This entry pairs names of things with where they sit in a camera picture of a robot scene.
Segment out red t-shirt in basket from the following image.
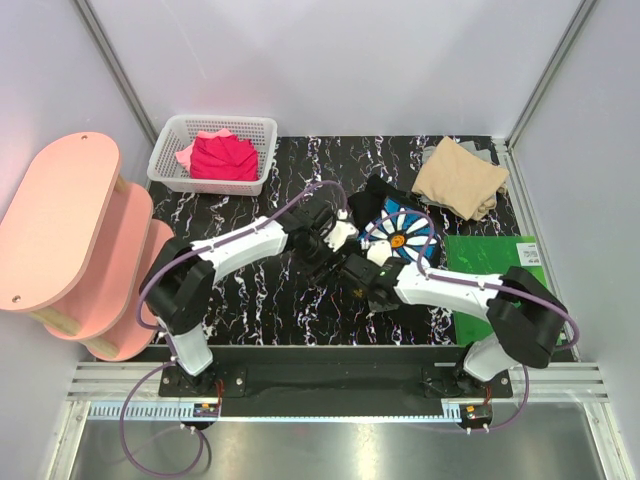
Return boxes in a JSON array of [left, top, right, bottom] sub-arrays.
[[189, 134, 259, 182]]

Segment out white plastic basket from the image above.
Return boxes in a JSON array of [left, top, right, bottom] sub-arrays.
[[147, 115, 277, 196]]

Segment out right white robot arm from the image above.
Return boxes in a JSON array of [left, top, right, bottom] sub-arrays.
[[340, 254, 572, 397]]

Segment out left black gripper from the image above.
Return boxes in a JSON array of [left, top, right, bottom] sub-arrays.
[[293, 230, 346, 288]]

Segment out pink tiered shelf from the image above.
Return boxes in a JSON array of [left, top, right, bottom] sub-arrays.
[[1, 132, 173, 362]]

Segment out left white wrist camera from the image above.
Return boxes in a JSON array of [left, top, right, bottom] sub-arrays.
[[324, 210, 359, 252]]

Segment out black marble table mat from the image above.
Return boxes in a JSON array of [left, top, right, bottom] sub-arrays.
[[149, 135, 524, 346]]

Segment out beige folded t-shirt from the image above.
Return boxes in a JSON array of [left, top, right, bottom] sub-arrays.
[[411, 137, 509, 221]]

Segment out black daisy t-shirt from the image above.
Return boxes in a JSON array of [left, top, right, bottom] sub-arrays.
[[319, 174, 442, 301]]

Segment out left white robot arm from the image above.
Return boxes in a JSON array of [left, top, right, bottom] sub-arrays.
[[139, 199, 358, 396]]

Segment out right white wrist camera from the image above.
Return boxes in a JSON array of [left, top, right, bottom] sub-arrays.
[[361, 240, 393, 266]]

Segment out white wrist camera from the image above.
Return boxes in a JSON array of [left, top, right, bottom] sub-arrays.
[[361, 240, 393, 266], [324, 210, 359, 252]]

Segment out green cutting mat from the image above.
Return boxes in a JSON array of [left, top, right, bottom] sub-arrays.
[[445, 235, 548, 346]]

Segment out pink t-shirt in basket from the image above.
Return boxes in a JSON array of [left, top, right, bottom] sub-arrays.
[[175, 129, 233, 172]]

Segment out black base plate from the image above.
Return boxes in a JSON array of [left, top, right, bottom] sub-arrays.
[[159, 346, 513, 421]]

